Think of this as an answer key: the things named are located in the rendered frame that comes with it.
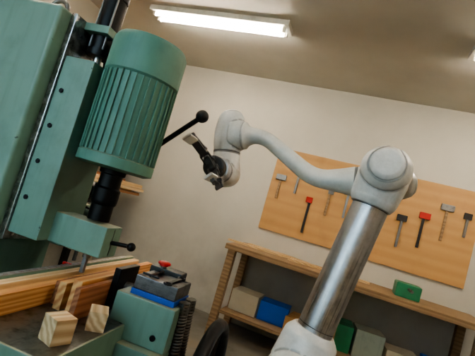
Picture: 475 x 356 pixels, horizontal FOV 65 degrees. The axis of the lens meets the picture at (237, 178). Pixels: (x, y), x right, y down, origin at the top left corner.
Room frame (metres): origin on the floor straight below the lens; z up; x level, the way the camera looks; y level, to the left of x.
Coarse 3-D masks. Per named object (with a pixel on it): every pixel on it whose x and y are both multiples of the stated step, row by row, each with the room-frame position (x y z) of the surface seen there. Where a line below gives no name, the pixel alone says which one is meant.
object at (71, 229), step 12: (60, 216) 0.86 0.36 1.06; (72, 216) 0.86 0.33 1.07; (84, 216) 0.91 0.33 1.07; (60, 228) 0.86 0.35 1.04; (72, 228) 0.85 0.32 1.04; (84, 228) 0.85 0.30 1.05; (96, 228) 0.84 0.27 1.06; (108, 228) 0.84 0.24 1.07; (120, 228) 0.89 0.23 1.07; (48, 240) 0.87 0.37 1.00; (60, 240) 0.86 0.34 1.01; (72, 240) 0.85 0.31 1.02; (84, 240) 0.85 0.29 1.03; (96, 240) 0.84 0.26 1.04; (108, 240) 0.85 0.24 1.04; (84, 252) 0.84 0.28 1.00; (96, 252) 0.84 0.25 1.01; (108, 252) 0.87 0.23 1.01
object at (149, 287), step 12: (156, 264) 0.91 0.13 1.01; (144, 276) 0.80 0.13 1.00; (168, 276) 0.86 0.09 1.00; (180, 276) 0.87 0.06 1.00; (132, 288) 0.80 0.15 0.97; (144, 288) 0.80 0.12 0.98; (156, 288) 0.79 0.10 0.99; (168, 288) 0.78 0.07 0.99; (180, 288) 0.80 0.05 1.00; (156, 300) 0.79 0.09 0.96; (168, 300) 0.78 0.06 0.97; (180, 300) 0.81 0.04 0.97
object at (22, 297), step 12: (144, 264) 1.19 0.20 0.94; (72, 276) 0.86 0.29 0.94; (12, 288) 0.69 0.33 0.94; (24, 288) 0.71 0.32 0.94; (36, 288) 0.73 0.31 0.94; (48, 288) 0.77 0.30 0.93; (0, 300) 0.66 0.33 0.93; (12, 300) 0.68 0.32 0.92; (24, 300) 0.71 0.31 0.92; (36, 300) 0.74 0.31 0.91; (48, 300) 0.78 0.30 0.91; (0, 312) 0.66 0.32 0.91; (12, 312) 0.69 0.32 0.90
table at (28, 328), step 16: (48, 304) 0.77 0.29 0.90; (0, 320) 0.65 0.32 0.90; (16, 320) 0.67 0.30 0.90; (32, 320) 0.69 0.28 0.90; (80, 320) 0.74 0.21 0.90; (112, 320) 0.79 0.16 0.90; (0, 336) 0.60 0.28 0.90; (16, 336) 0.62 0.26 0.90; (32, 336) 0.63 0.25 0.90; (80, 336) 0.68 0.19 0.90; (96, 336) 0.70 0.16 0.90; (112, 336) 0.75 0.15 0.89; (0, 352) 0.58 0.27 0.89; (16, 352) 0.58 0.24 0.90; (32, 352) 0.58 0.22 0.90; (48, 352) 0.59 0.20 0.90; (64, 352) 0.61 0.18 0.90; (80, 352) 0.65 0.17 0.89; (96, 352) 0.70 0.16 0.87; (112, 352) 0.77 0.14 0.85; (128, 352) 0.76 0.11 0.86; (144, 352) 0.76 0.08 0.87
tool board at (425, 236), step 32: (320, 160) 3.92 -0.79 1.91; (288, 192) 4.00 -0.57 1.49; (320, 192) 3.89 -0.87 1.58; (416, 192) 3.61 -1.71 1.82; (448, 192) 3.53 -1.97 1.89; (288, 224) 3.97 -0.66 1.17; (320, 224) 3.87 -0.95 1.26; (384, 224) 3.68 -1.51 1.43; (416, 224) 3.59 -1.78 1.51; (448, 224) 3.51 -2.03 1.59; (384, 256) 3.66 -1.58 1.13; (416, 256) 3.57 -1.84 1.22; (448, 256) 3.49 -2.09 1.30
